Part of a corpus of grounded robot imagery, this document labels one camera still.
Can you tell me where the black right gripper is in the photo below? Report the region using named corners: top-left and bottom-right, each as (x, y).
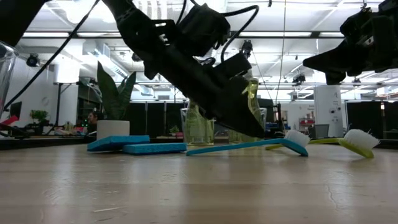
top-left (303, 9), bottom-right (398, 85)

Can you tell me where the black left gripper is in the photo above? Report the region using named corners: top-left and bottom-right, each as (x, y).
top-left (116, 14), bottom-right (265, 139)

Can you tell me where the yellow dish soap pump bottle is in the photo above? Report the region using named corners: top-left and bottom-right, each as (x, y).
top-left (185, 101), bottom-right (215, 146)
top-left (228, 77), bottom-right (261, 144)

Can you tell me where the blue sponge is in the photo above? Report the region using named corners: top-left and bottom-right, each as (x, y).
top-left (122, 142), bottom-right (188, 156)
top-left (86, 134), bottom-right (151, 152)

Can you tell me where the red shelf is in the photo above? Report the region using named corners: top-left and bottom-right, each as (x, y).
top-left (298, 116), bottom-right (315, 127)

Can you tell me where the grey crate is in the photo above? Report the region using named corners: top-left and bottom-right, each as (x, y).
top-left (312, 123), bottom-right (330, 139)

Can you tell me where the clear plastic bin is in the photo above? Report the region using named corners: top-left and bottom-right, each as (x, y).
top-left (180, 107), bottom-right (267, 146)

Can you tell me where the green snake plant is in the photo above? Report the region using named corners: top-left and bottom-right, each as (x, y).
top-left (96, 60), bottom-right (137, 121)

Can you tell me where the person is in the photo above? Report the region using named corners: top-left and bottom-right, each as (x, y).
top-left (86, 110), bottom-right (100, 134)

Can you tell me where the black stand pole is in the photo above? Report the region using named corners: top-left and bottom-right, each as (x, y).
top-left (55, 82), bottom-right (78, 125)

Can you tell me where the small green desk plant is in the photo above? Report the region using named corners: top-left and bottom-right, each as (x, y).
top-left (29, 109), bottom-right (50, 125)

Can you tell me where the black computer monitor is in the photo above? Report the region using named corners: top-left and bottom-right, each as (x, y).
top-left (9, 101), bottom-right (23, 121)

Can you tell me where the clear plastic cup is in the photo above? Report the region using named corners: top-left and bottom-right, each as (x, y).
top-left (0, 40), bottom-right (19, 118)

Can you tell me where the red desk item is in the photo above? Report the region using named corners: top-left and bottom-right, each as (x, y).
top-left (0, 114), bottom-right (19, 126)

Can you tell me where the black overhead frame beam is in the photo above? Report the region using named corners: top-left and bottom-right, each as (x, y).
top-left (18, 30), bottom-right (346, 39)

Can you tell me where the blue long-handled dish brush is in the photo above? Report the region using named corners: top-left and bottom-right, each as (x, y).
top-left (185, 129), bottom-right (311, 157)

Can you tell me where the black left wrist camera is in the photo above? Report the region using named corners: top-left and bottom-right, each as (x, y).
top-left (177, 2), bottom-right (231, 57)

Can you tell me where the green long-handled dish brush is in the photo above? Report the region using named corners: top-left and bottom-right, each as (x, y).
top-left (265, 128), bottom-right (381, 159)

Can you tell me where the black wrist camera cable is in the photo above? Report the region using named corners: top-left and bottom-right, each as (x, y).
top-left (177, 0), bottom-right (261, 63)

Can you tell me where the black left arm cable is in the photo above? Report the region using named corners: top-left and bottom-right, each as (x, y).
top-left (2, 0), bottom-right (101, 110)

